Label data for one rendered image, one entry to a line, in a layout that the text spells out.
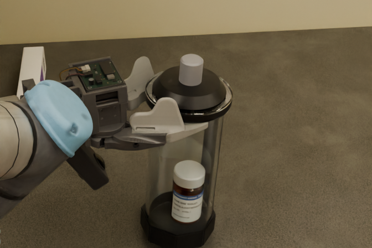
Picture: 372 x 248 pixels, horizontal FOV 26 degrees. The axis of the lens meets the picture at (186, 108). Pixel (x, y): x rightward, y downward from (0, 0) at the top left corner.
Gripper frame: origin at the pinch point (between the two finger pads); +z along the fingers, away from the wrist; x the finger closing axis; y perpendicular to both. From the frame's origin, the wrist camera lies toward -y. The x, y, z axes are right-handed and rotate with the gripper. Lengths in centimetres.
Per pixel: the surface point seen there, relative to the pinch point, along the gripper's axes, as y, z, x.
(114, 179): -20.8, -6.4, 13.7
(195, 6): -16, 21, 52
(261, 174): -20.6, 14.9, 7.0
